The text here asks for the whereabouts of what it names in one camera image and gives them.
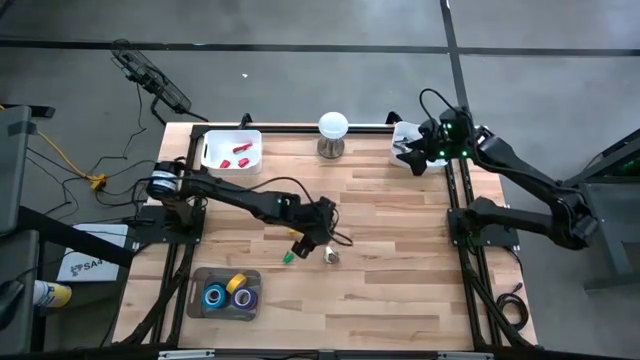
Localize black table frame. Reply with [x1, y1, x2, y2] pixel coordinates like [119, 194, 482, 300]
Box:
[112, 122, 539, 351]

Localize silver bracket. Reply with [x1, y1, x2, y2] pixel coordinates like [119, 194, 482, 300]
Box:
[157, 349, 216, 360]
[437, 351, 495, 360]

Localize grey cabinet panel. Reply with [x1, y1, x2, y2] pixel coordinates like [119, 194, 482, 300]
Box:
[0, 104, 56, 236]
[0, 229, 41, 356]

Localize yellow floor cable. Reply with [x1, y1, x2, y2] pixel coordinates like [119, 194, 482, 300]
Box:
[0, 103, 107, 191]

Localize white plastic bin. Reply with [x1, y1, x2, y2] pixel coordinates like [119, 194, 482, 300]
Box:
[199, 128, 263, 176]
[388, 121, 451, 175]

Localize purple tape roll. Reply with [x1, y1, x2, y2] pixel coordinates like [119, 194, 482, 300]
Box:
[230, 286, 258, 312]

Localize white dome lamp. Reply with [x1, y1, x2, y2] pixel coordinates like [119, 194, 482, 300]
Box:
[316, 110, 351, 160]

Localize black metal stand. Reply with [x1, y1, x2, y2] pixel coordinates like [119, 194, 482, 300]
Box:
[564, 127, 640, 291]

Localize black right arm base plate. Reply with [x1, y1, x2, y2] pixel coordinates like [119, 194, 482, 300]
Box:
[447, 207, 521, 248]

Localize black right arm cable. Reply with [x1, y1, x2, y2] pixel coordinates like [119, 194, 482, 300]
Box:
[418, 88, 459, 124]

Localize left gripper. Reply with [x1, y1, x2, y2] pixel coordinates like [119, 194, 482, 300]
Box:
[292, 195, 341, 260]

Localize black diagonal stand bar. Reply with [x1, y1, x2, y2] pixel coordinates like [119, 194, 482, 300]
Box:
[17, 205, 136, 269]

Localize yellow spray can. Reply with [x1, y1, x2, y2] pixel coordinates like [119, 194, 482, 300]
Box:
[32, 279, 73, 309]

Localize coiled black cable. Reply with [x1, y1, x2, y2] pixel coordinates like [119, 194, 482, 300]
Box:
[494, 282, 530, 331]

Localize black floor fan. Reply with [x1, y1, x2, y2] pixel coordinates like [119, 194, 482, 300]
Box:
[109, 38, 209, 124]

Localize yellow tape roll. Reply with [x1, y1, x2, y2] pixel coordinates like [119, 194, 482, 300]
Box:
[224, 272, 249, 295]

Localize light blue tape roll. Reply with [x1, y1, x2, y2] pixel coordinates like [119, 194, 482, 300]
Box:
[201, 282, 230, 311]

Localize white printed sign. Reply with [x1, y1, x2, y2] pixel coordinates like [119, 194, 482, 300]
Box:
[55, 223, 130, 284]

